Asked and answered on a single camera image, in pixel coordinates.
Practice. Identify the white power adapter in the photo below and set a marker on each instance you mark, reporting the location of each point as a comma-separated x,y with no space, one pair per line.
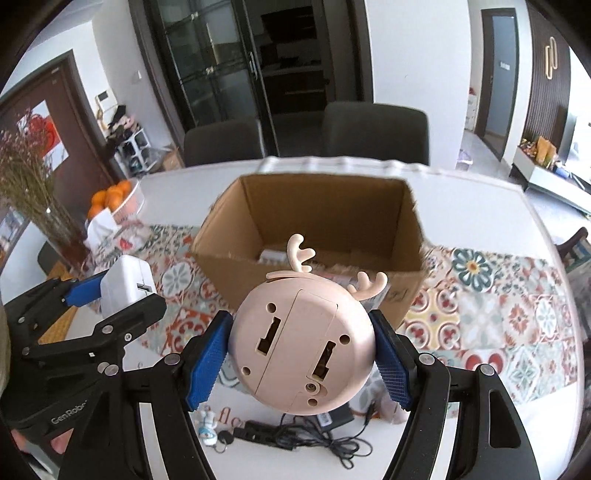
125,284

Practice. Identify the white plastic bag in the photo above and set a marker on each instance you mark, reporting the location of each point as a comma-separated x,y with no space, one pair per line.
99,235

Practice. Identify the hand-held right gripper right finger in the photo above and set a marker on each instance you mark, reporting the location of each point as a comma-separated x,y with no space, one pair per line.
392,369

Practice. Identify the wooden chair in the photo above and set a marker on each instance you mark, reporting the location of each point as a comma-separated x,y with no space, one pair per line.
572,247

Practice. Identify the red door poster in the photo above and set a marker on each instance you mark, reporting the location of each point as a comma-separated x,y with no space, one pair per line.
48,134

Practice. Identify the small floor cardboard box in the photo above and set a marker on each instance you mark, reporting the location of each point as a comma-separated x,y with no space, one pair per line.
171,158

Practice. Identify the patterned table runner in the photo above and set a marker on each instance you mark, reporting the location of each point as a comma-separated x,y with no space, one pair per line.
480,309

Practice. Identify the black rectangular device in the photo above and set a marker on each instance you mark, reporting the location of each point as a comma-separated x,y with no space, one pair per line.
258,434

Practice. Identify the black glass cabinet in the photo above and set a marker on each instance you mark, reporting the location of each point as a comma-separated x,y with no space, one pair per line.
203,64

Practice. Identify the white shoe rack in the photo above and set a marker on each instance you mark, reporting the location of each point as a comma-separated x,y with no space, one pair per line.
134,150

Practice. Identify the pink round deer toy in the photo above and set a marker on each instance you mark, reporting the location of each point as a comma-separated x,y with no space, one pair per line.
300,341

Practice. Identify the white wall intercom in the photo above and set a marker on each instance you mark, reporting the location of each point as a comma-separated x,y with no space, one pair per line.
104,97

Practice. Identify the black power brick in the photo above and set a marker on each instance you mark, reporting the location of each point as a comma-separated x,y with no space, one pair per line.
334,417

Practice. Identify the white item inside box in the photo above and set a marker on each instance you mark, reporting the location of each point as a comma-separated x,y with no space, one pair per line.
271,257

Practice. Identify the dark grey dining chair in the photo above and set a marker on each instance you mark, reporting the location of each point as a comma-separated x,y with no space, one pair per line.
374,131
224,141

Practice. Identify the yellow snack bag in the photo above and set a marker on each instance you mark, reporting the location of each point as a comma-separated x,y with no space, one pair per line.
545,151

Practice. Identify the white striped cloth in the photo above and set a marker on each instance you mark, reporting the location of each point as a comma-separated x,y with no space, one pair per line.
332,164

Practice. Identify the dark interior door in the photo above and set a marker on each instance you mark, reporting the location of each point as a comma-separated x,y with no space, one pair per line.
501,78

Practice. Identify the glass vase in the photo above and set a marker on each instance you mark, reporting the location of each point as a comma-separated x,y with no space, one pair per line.
62,242

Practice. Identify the brown cardboard box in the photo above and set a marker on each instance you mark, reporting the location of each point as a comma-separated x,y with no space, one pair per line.
258,217

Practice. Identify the dark slatted wall panel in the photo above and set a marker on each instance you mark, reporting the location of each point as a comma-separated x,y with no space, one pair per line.
538,106

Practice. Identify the white light switch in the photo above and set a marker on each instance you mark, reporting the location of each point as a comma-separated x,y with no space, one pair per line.
136,77

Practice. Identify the dried flower bunch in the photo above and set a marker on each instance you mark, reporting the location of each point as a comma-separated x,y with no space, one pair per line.
27,175

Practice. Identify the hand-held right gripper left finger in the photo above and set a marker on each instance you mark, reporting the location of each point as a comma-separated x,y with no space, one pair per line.
205,369

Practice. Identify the brown entrance door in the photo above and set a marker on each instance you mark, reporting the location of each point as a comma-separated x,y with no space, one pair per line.
87,134

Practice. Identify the white tv cabinet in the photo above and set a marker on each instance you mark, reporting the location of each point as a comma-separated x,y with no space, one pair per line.
549,180

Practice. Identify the orange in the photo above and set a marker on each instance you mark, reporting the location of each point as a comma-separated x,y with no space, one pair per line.
99,199
123,187
113,197

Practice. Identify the gold wall ornament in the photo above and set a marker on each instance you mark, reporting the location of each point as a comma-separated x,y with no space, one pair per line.
550,59

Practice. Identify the white fruit bowl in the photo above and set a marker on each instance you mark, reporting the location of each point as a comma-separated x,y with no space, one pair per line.
129,205

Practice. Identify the person's left hand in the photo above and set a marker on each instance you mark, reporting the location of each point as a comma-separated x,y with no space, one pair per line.
61,444

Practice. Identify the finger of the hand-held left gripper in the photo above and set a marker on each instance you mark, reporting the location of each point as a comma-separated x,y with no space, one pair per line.
85,290
134,318

